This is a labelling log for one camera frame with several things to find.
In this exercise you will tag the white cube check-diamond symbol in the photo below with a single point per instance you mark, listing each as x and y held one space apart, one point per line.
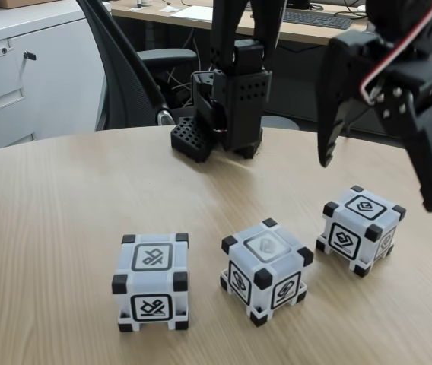
353 228

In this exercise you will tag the white cube zigzag symbol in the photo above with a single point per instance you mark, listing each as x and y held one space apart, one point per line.
265 273

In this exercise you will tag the black computer keyboard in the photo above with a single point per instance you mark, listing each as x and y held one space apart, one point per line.
315 19

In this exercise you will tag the white paper sheet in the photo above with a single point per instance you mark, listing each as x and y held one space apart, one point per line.
189 13

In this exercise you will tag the black office chair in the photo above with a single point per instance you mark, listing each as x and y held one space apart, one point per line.
124 76

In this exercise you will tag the white cube crossed-lines symbol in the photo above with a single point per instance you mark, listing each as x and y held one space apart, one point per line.
151 281

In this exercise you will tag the white filing cabinet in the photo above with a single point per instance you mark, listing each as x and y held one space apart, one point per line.
67 95

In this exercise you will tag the black cabinet key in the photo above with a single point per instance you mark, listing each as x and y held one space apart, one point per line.
30 55

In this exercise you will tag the brown cardboard box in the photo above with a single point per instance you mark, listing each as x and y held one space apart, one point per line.
22 3

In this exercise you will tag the silver cabinet lock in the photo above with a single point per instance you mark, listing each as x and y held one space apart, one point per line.
4 50

